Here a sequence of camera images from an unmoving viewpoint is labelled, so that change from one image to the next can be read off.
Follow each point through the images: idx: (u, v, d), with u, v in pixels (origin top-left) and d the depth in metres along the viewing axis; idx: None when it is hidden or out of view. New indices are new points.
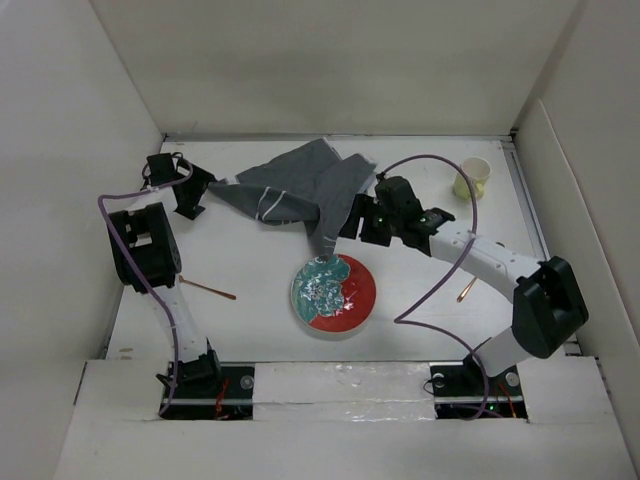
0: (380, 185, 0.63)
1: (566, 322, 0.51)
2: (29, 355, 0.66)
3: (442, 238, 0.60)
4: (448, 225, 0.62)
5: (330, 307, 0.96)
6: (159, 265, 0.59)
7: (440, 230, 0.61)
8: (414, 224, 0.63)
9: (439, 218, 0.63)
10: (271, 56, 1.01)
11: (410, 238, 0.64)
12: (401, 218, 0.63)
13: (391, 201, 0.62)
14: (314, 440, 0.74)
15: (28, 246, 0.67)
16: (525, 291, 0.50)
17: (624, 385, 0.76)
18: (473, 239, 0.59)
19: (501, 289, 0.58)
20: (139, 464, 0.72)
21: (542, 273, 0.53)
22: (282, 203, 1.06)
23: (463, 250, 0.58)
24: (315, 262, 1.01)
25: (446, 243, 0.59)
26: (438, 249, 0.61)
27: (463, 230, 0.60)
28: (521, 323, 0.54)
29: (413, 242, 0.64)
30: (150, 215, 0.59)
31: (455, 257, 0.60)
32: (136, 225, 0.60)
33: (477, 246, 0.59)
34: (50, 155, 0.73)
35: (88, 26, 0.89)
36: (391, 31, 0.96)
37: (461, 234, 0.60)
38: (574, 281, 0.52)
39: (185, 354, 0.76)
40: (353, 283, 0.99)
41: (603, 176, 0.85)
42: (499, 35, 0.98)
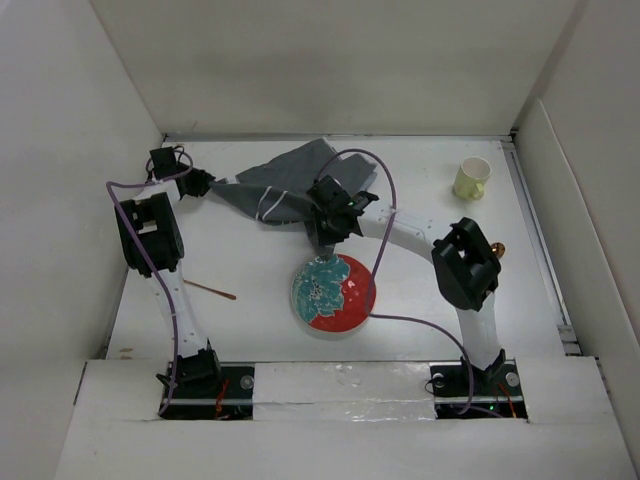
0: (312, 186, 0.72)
1: (483, 275, 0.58)
2: (29, 355, 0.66)
3: (368, 217, 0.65)
4: (374, 203, 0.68)
5: (330, 307, 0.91)
6: (165, 251, 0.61)
7: (366, 210, 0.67)
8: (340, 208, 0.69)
9: (364, 197, 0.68)
10: (272, 57, 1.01)
11: (341, 223, 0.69)
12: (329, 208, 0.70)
13: (318, 197, 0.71)
14: (314, 439, 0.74)
15: (28, 246, 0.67)
16: (441, 253, 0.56)
17: (624, 385, 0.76)
18: (394, 213, 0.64)
19: (426, 253, 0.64)
20: (139, 464, 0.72)
21: (456, 234, 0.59)
22: (284, 201, 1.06)
23: (386, 224, 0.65)
24: (315, 262, 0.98)
25: (372, 221, 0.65)
26: (367, 226, 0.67)
27: (386, 207, 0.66)
28: (445, 282, 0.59)
29: (344, 226, 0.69)
30: (157, 204, 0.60)
31: (383, 232, 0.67)
32: (142, 214, 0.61)
33: (400, 219, 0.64)
34: (50, 155, 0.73)
35: (89, 26, 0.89)
36: (391, 31, 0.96)
37: (384, 211, 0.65)
38: (482, 238, 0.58)
39: (183, 350, 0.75)
40: (353, 283, 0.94)
41: (603, 175, 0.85)
42: (498, 36, 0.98)
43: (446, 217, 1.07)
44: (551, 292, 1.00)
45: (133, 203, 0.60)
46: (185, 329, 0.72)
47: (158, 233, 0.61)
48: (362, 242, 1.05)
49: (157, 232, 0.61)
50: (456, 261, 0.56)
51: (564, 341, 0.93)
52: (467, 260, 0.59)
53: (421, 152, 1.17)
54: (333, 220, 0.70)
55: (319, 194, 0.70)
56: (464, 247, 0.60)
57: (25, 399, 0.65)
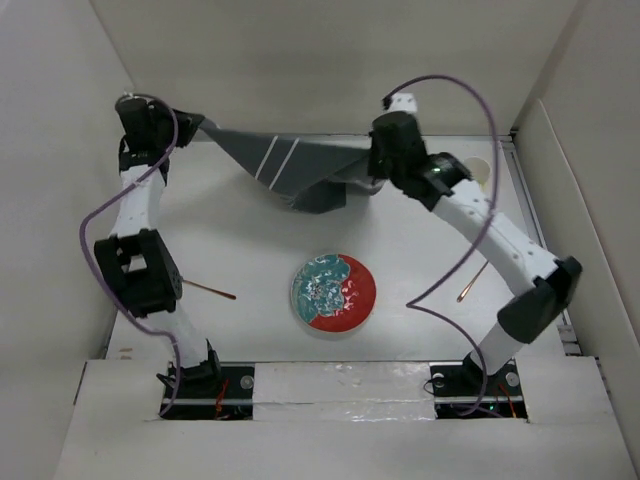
0: (382, 121, 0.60)
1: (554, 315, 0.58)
2: (29, 354, 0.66)
3: (458, 205, 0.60)
4: (465, 183, 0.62)
5: (330, 307, 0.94)
6: (158, 292, 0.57)
7: (458, 190, 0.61)
8: (420, 173, 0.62)
9: (450, 166, 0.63)
10: (271, 56, 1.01)
11: (415, 188, 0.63)
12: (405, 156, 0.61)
13: (395, 144, 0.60)
14: (314, 439, 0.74)
15: (27, 246, 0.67)
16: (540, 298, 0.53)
17: (624, 384, 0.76)
18: (492, 216, 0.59)
19: (507, 274, 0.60)
20: (139, 463, 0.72)
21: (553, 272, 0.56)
22: (298, 150, 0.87)
23: (481, 223, 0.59)
24: (315, 263, 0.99)
25: (463, 212, 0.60)
26: (449, 206, 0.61)
27: (479, 198, 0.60)
28: (518, 313, 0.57)
29: (417, 193, 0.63)
30: (144, 240, 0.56)
31: (468, 228, 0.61)
32: (127, 248, 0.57)
33: (497, 227, 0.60)
34: (50, 155, 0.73)
35: (88, 25, 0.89)
36: (391, 31, 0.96)
37: (479, 204, 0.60)
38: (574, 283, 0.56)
39: (185, 363, 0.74)
40: (353, 283, 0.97)
41: (603, 175, 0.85)
42: (498, 36, 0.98)
43: None
44: None
45: (118, 238, 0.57)
46: (186, 347, 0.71)
47: (149, 276, 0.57)
48: (362, 241, 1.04)
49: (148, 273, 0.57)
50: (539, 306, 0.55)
51: (564, 341, 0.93)
52: None
53: None
54: (406, 180, 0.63)
55: (397, 136, 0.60)
56: None
57: (25, 399, 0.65)
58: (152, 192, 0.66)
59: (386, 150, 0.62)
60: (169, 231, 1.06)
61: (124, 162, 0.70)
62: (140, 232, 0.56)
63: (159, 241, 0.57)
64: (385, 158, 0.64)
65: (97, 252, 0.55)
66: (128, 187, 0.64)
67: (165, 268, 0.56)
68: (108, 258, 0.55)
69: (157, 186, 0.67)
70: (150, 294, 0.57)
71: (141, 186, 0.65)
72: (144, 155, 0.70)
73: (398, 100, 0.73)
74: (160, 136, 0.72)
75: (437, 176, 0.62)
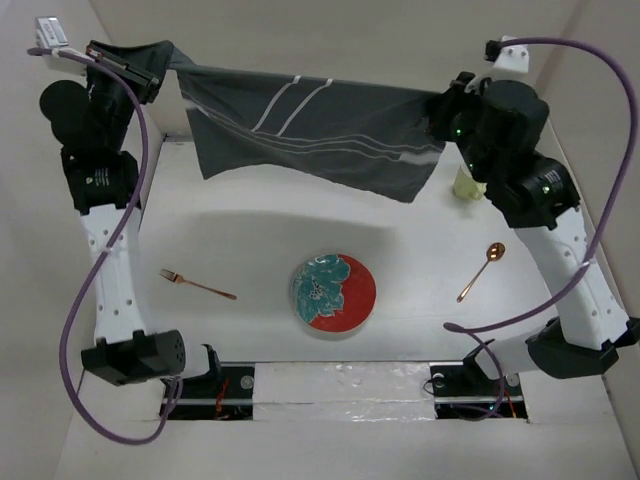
0: (511, 109, 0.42)
1: None
2: (29, 354, 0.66)
3: (556, 240, 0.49)
4: (569, 213, 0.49)
5: (330, 307, 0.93)
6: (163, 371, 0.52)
7: (560, 219, 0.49)
8: (526, 183, 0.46)
9: (559, 183, 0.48)
10: (271, 56, 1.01)
11: (510, 200, 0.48)
12: (512, 157, 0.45)
13: (509, 140, 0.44)
14: (314, 439, 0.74)
15: (27, 246, 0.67)
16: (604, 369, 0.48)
17: (624, 384, 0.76)
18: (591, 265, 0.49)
19: (566, 320, 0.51)
20: (139, 464, 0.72)
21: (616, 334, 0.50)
22: (315, 101, 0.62)
23: (575, 272, 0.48)
24: (315, 263, 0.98)
25: (558, 248, 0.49)
26: (539, 236, 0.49)
27: (579, 237, 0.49)
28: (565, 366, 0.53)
29: (508, 204, 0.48)
30: (142, 347, 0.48)
31: (556, 264, 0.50)
32: (120, 346, 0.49)
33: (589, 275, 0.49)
34: (50, 155, 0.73)
35: (88, 25, 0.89)
36: (391, 31, 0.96)
37: (578, 244, 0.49)
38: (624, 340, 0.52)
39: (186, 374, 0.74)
40: (353, 282, 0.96)
41: (603, 176, 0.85)
42: (498, 36, 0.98)
43: (446, 217, 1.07)
44: None
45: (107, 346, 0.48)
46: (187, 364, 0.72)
47: (148, 370, 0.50)
48: (362, 241, 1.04)
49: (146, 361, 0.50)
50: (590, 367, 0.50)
51: None
52: None
53: None
54: (503, 185, 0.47)
55: (518, 135, 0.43)
56: None
57: (24, 400, 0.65)
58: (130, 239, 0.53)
59: (489, 138, 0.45)
60: (169, 231, 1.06)
61: (78, 194, 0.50)
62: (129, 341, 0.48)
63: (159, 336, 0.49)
64: (482, 141, 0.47)
65: (87, 362, 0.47)
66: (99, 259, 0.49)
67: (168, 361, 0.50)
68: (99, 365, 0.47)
69: (132, 225, 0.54)
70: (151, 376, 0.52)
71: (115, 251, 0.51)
72: (104, 175, 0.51)
73: (509, 52, 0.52)
74: (111, 138, 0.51)
75: (544, 197, 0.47)
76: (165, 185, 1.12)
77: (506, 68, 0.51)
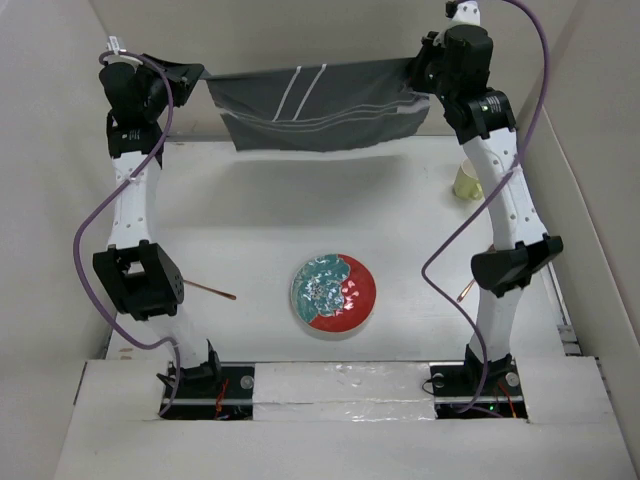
0: (456, 37, 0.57)
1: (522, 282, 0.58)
2: (28, 353, 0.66)
3: (485, 148, 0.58)
4: (503, 131, 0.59)
5: (330, 307, 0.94)
6: (161, 299, 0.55)
7: (493, 133, 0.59)
8: (468, 101, 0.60)
9: (499, 105, 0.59)
10: (271, 55, 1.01)
11: (457, 113, 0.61)
12: (464, 78, 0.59)
13: (460, 63, 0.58)
14: (314, 440, 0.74)
15: (26, 246, 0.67)
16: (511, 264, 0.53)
17: (624, 384, 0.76)
18: (513, 175, 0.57)
19: (496, 230, 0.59)
20: (140, 463, 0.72)
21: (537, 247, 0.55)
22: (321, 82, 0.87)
23: (500, 178, 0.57)
24: (315, 262, 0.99)
25: (487, 157, 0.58)
26: (478, 147, 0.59)
27: (509, 151, 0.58)
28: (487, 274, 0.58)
29: (457, 120, 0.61)
30: (145, 253, 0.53)
31: (487, 172, 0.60)
32: (127, 254, 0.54)
33: (513, 186, 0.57)
34: (50, 155, 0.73)
35: (88, 25, 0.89)
36: (391, 30, 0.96)
37: (505, 157, 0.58)
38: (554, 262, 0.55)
39: (185, 362, 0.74)
40: (353, 283, 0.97)
41: (603, 175, 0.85)
42: (499, 35, 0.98)
43: (446, 217, 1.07)
44: (550, 292, 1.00)
45: (118, 250, 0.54)
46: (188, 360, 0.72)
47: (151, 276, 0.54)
48: (361, 241, 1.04)
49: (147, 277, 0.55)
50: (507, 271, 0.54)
51: (564, 340, 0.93)
52: None
53: (423, 151, 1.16)
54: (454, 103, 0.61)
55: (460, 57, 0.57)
56: None
57: (25, 400, 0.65)
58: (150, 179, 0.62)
59: (448, 65, 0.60)
60: (169, 231, 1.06)
61: (113, 145, 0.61)
62: (142, 245, 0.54)
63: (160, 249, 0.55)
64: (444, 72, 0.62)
65: (97, 264, 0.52)
66: (122, 184, 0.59)
67: (165, 277, 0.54)
68: (107, 269, 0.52)
69: (154, 168, 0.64)
70: (148, 303, 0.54)
71: (137, 181, 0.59)
72: (136, 134, 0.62)
73: (463, 9, 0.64)
74: (147, 109, 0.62)
75: (483, 113, 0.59)
76: (165, 185, 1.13)
77: (464, 21, 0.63)
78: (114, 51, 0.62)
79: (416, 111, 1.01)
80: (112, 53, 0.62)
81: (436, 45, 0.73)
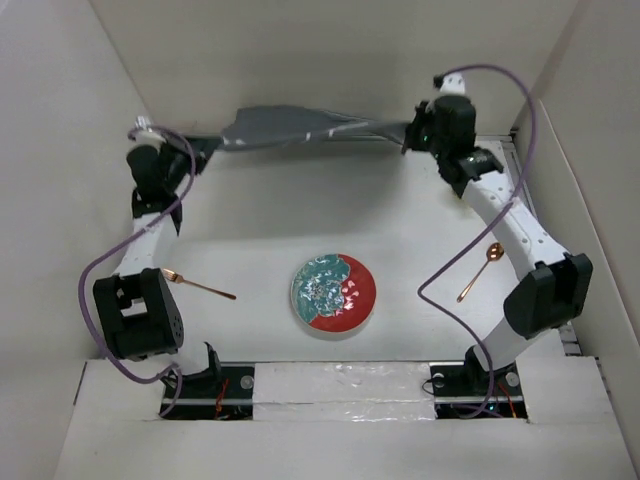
0: (444, 106, 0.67)
1: (560, 315, 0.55)
2: (28, 353, 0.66)
3: (480, 189, 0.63)
4: (493, 175, 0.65)
5: (330, 307, 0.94)
6: (157, 342, 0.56)
7: (482, 176, 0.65)
8: (458, 160, 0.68)
9: (486, 158, 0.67)
10: (271, 55, 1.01)
11: (450, 171, 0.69)
12: (452, 140, 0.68)
13: (448, 127, 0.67)
14: (314, 440, 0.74)
15: (26, 246, 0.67)
16: (536, 277, 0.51)
17: (624, 384, 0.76)
18: (513, 203, 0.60)
19: (515, 261, 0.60)
20: (140, 464, 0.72)
21: (561, 265, 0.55)
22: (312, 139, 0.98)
23: (500, 208, 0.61)
24: (315, 262, 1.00)
25: (483, 194, 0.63)
26: (473, 193, 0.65)
27: (503, 188, 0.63)
28: (514, 303, 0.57)
29: (451, 177, 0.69)
30: (145, 284, 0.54)
31: (486, 211, 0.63)
32: (129, 290, 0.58)
33: (515, 215, 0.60)
34: (50, 155, 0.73)
35: (88, 25, 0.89)
36: (391, 31, 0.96)
37: (501, 192, 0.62)
38: (585, 282, 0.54)
39: (185, 369, 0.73)
40: (353, 283, 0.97)
41: (603, 176, 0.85)
42: (499, 36, 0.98)
43: (447, 217, 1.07)
44: None
45: (120, 279, 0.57)
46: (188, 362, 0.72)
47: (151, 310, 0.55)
48: (361, 241, 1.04)
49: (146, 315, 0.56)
50: (544, 293, 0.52)
51: (564, 341, 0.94)
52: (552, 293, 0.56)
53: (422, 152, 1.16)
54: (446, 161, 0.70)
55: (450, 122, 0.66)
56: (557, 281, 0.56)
57: (25, 400, 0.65)
58: (164, 232, 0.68)
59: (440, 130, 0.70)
60: None
61: (136, 211, 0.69)
62: (144, 272, 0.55)
63: (161, 277, 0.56)
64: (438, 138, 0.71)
65: (97, 297, 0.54)
66: (138, 232, 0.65)
67: (164, 312, 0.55)
68: (106, 298, 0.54)
69: (167, 227, 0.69)
70: (143, 345, 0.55)
71: (152, 230, 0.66)
72: (158, 206, 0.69)
73: (449, 80, 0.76)
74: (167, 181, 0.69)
75: (472, 164, 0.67)
76: None
77: (449, 90, 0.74)
78: (145, 128, 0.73)
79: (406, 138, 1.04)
80: (140, 128, 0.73)
81: (426, 113, 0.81)
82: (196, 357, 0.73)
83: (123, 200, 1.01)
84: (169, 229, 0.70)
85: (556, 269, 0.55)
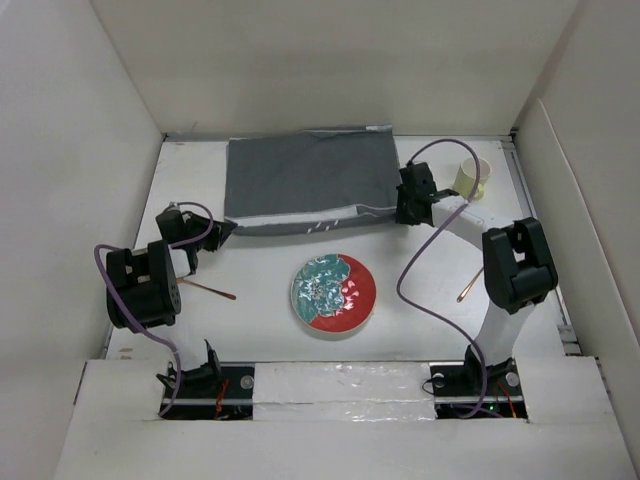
0: (405, 170, 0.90)
1: (531, 275, 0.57)
2: (27, 353, 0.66)
3: (441, 205, 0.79)
4: (453, 197, 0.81)
5: (330, 307, 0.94)
6: (156, 307, 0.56)
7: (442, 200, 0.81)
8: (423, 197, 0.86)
9: (445, 193, 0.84)
10: (272, 56, 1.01)
11: (419, 209, 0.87)
12: (415, 195, 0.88)
13: (412, 178, 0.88)
14: (314, 440, 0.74)
15: (26, 246, 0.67)
16: (490, 235, 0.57)
17: (624, 384, 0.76)
18: (465, 205, 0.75)
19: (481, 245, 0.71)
20: (139, 464, 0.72)
21: (517, 232, 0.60)
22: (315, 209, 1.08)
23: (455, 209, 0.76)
24: (315, 262, 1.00)
25: (443, 208, 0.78)
26: (437, 214, 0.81)
27: (459, 201, 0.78)
28: (490, 273, 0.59)
29: (421, 213, 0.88)
30: (151, 248, 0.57)
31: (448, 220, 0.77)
32: (138, 265, 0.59)
33: (468, 211, 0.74)
34: (50, 155, 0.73)
35: (88, 25, 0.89)
36: (391, 31, 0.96)
37: (457, 203, 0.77)
38: (543, 241, 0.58)
39: (186, 363, 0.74)
40: (353, 283, 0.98)
41: (603, 176, 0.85)
42: (499, 37, 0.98)
43: None
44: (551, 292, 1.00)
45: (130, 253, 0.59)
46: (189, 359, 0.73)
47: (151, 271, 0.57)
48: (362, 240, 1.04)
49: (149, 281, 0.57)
50: (502, 248, 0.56)
51: (564, 341, 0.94)
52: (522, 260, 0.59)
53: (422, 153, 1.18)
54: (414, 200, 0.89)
55: (411, 176, 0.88)
56: (523, 248, 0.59)
57: (24, 400, 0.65)
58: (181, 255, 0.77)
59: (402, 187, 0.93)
60: None
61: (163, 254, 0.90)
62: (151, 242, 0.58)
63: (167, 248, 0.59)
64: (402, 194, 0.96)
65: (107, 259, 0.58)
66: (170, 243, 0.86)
67: (165, 273, 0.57)
68: (116, 261, 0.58)
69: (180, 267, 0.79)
70: (142, 310, 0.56)
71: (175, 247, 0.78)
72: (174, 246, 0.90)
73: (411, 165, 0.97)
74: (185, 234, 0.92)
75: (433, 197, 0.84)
76: (165, 185, 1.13)
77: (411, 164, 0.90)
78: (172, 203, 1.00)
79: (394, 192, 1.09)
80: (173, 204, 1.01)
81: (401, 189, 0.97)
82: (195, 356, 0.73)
83: (123, 200, 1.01)
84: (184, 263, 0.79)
85: (512, 238, 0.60)
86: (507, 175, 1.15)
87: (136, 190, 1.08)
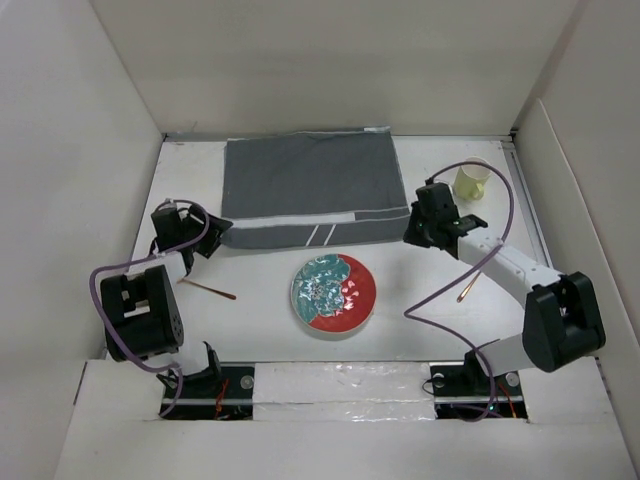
0: (422, 188, 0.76)
1: (578, 339, 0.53)
2: (27, 355, 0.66)
3: (470, 241, 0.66)
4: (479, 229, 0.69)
5: (330, 307, 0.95)
6: (157, 341, 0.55)
7: (470, 234, 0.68)
8: (447, 226, 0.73)
9: (471, 222, 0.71)
10: (272, 56, 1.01)
11: (440, 239, 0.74)
12: (436, 221, 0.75)
13: (429, 200, 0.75)
14: (314, 439, 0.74)
15: (25, 247, 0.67)
16: (536, 298, 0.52)
17: (624, 384, 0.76)
18: (500, 245, 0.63)
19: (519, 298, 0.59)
20: (140, 464, 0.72)
21: (562, 288, 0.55)
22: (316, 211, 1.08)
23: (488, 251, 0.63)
24: (315, 263, 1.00)
25: (473, 246, 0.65)
26: (464, 250, 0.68)
27: (491, 239, 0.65)
28: (530, 333, 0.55)
29: (442, 244, 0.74)
30: (150, 276, 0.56)
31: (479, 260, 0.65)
32: (134, 291, 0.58)
33: (503, 253, 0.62)
34: (50, 155, 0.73)
35: (88, 25, 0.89)
36: (390, 31, 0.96)
37: (489, 240, 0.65)
38: (593, 300, 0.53)
39: (186, 370, 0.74)
40: (353, 283, 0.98)
41: (603, 177, 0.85)
42: (499, 37, 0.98)
43: None
44: None
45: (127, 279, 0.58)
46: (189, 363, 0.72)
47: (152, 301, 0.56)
48: (362, 240, 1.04)
49: (149, 313, 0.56)
50: (551, 312, 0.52)
51: None
52: (566, 319, 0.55)
53: (422, 153, 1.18)
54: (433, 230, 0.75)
55: (430, 199, 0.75)
56: (567, 305, 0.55)
57: (24, 401, 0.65)
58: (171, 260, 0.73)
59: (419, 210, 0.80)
60: None
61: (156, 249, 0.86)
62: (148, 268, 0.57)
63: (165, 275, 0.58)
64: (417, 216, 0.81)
65: (104, 291, 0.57)
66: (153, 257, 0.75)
67: (165, 303, 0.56)
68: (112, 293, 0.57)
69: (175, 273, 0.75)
70: (143, 344, 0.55)
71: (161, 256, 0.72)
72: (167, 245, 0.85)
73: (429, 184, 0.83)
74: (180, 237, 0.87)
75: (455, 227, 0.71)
76: (165, 185, 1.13)
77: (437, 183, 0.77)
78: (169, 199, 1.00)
79: (396, 192, 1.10)
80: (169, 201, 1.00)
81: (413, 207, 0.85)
82: (196, 363, 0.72)
83: (123, 200, 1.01)
84: (179, 265, 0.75)
85: (556, 293, 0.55)
86: (507, 174, 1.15)
87: (136, 190, 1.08)
